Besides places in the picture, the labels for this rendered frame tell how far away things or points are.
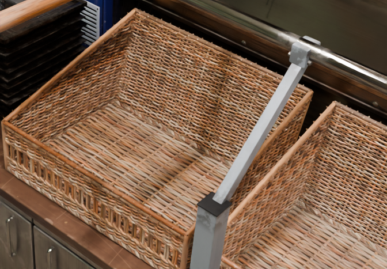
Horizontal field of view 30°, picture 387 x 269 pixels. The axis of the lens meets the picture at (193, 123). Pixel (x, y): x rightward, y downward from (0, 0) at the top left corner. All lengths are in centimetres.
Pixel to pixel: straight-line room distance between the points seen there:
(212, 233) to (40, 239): 66
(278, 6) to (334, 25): 15
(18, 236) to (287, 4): 86
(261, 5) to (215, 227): 68
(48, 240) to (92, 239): 14
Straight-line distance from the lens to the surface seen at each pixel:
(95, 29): 209
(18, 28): 185
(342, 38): 163
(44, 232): 175
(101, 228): 165
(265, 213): 162
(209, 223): 121
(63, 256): 174
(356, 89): 168
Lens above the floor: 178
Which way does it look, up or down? 37 degrees down
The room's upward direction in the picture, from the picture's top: 7 degrees clockwise
